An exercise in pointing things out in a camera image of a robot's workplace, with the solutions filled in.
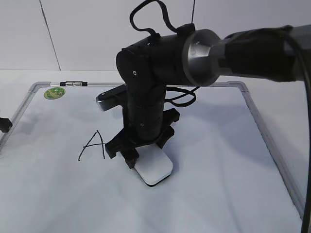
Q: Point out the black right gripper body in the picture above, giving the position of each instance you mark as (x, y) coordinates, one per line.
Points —
(143, 125)

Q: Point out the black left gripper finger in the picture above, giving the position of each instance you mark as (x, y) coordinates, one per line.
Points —
(5, 125)

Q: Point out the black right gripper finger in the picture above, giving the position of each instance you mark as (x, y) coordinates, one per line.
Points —
(162, 142)
(130, 156)

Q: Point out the white rectangular whiteboard eraser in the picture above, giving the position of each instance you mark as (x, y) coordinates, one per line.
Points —
(153, 165)

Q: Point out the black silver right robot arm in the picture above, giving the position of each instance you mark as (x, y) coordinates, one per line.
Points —
(158, 64)

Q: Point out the round green magnet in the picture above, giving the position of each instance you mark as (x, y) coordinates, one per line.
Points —
(54, 93)

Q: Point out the white aluminium-framed whiteboard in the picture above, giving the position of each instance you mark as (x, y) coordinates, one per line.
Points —
(54, 177)

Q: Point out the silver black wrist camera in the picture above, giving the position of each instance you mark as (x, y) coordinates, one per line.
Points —
(114, 97)

